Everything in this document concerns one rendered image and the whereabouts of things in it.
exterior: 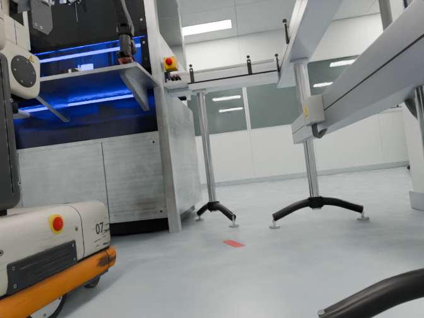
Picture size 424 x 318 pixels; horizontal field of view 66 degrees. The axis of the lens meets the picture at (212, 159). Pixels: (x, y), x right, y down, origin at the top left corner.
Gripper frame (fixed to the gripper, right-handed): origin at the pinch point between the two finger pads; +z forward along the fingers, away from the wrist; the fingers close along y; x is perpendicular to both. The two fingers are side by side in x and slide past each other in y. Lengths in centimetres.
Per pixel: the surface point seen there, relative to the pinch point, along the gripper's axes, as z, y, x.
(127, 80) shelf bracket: 7.1, -3.8, -2.0
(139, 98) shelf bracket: 10.4, 13.1, -1.9
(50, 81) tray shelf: 6.0, -13.1, 34.0
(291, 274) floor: 99, -48, -66
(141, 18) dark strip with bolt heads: -42.6, 18.3, -3.4
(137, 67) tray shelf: 5.8, -13.1, -10.6
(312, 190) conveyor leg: 70, 20, -87
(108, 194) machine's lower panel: 59, 35, 28
